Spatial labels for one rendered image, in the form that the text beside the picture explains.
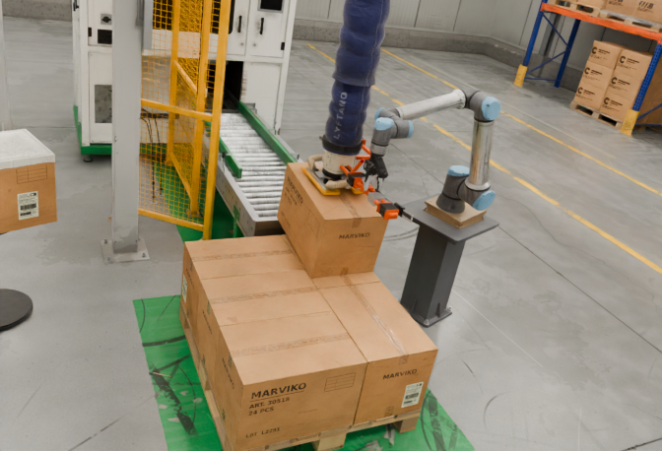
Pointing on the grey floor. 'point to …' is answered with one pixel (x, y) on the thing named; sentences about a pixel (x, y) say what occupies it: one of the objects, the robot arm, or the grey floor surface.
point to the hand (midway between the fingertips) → (372, 189)
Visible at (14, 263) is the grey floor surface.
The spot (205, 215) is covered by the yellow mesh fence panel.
